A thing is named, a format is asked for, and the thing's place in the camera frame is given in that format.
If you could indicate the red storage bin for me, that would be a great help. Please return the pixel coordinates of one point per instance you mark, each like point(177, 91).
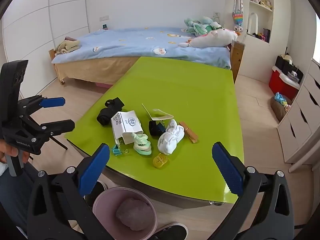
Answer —
point(280, 83)

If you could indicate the person's left shoe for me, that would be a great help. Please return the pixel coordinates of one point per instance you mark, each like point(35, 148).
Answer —
point(96, 191)

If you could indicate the blue clip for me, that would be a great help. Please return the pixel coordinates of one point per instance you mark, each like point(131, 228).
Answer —
point(161, 128)

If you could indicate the brown basket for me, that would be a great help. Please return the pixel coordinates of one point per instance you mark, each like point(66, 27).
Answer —
point(277, 111)

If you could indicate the pink trash bin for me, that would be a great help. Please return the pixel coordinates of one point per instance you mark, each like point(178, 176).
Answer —
point(102, 207)

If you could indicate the beige bed skirt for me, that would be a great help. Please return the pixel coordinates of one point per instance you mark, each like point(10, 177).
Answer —
point(95, 68)

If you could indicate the white drawer cabinet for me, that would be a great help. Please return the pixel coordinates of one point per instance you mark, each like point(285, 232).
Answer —
point(300, 120)

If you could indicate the teal binder clip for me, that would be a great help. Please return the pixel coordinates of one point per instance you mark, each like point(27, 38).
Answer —
point(116, 150)

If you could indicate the white card tag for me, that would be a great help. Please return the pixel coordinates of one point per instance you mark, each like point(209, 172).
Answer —
point(161, 117)

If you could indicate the green striped sock roll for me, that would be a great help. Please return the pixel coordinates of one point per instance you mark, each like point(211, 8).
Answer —
point(141, 146)

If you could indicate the wooden clothespin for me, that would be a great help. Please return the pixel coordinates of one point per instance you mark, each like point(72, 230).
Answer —
point(188, 132)

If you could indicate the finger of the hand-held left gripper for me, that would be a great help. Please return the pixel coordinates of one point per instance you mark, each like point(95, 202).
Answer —
point(51, 102)
point(58, 126)

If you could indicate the black sock bundle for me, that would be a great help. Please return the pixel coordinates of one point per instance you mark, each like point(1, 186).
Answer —
point(106, 115)

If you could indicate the yellow shelf plush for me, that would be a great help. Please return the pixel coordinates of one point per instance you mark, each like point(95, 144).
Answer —
point(266, 4)

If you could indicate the person's left leg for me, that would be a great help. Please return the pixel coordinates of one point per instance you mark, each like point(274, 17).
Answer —
point(15, 200)

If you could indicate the black metal chair frame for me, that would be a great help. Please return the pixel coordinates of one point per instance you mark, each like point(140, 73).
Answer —
point(60, 143)

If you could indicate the pink crumpled bag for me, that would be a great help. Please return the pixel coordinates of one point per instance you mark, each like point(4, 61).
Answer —
point(135, 215)

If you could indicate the white wardrobe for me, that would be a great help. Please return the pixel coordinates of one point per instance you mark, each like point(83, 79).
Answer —
point(37, 42)

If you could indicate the white unicorn plush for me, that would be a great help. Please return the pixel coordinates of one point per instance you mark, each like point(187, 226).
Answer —
point(215, 38)

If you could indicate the green plush toy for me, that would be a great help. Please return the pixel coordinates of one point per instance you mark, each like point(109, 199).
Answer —
point(200, 25)

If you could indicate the dark shelf items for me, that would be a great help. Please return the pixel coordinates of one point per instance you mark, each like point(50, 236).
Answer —
point(265, 35)

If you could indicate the white cardboard box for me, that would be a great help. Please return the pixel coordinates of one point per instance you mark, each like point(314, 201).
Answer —
point(127, 127)

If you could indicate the bed with blue blanket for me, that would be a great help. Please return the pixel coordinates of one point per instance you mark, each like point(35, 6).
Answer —
point(237, 57)

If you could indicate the person's shoe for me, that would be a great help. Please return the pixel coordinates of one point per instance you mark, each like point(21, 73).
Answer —
point(96, 191)
point(172, 232)

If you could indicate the purple plush toy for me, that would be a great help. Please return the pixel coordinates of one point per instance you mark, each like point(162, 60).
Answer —
point(237, 29)

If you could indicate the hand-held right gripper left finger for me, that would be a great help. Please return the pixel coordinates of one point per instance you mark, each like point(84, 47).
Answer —
point(93, 170)

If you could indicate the beige folded towel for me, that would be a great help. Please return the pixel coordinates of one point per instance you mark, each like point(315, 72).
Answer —
point(67, 47)

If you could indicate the white shelf unit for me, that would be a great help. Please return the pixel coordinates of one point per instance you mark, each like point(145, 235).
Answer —
point(272, 25)

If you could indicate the person's right shoe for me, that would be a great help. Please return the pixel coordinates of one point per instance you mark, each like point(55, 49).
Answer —
point(172, 232)

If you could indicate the person's left hand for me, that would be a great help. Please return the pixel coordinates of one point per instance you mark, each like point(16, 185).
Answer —
point(8, 150)

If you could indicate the blue and yellow toys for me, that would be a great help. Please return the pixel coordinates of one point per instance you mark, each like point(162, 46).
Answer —
point(280, 98)

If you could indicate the pink box under bed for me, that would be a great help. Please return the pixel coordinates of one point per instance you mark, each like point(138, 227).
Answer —
point(103, 85)

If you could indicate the green table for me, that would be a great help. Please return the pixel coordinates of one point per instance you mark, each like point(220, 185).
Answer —
point(180, 92)

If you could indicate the blue printed blanket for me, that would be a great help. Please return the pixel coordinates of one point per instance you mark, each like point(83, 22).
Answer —
point(130, 42)

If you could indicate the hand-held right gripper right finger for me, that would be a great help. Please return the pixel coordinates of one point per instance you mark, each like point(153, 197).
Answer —
point(227, 170)

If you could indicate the black folded sock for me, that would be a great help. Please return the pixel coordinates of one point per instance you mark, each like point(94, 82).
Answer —
point(153, 128)

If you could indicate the white pole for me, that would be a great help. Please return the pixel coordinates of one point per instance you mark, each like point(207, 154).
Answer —
point(296, 168)

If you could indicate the rainbow hanging bag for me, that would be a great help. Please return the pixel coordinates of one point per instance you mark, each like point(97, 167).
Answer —
point(237, 18)

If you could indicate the white sock roll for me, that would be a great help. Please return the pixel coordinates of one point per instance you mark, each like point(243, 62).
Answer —
point(167, 140)

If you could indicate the white arch ornament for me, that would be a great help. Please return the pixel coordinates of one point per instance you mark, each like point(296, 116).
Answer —
point(249, 23)

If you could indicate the black bags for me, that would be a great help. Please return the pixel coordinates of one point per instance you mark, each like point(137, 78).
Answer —
point(287, 66)

